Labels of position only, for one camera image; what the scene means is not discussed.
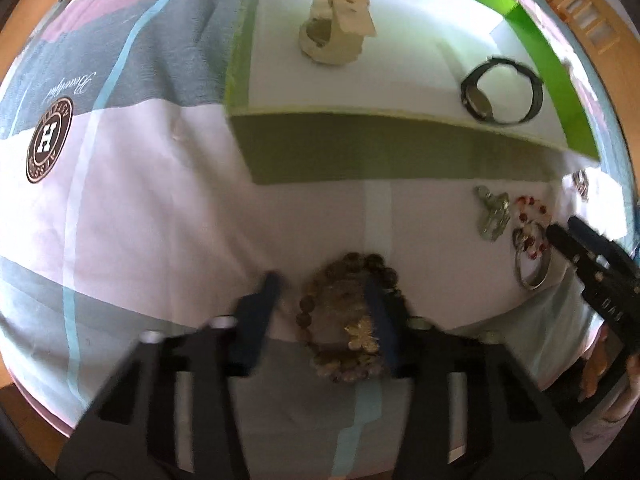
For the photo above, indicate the printed pastel bed sheet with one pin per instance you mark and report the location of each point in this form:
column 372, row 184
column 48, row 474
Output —
column 150, row 210

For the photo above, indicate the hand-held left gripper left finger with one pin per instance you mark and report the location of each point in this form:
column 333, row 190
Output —
column 260, row 310

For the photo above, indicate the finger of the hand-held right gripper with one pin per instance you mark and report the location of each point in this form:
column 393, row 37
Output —
column 595, row 240
column 565, row 242

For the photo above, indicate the person's right hand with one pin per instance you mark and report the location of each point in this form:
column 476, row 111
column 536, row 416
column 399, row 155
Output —
column 595, row 370

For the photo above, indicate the green box with white inside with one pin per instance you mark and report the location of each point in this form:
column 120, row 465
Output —
column 400, row 60

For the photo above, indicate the cream wrist watch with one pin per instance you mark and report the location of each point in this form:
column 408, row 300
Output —
column 330, row 50

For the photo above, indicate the wooden cabinet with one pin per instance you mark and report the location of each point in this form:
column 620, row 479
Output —
column 590, row 5

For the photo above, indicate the silver bangle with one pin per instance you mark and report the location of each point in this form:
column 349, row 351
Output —
column 530, row 284

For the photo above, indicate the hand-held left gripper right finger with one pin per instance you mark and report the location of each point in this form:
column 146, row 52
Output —
column 380, row 320

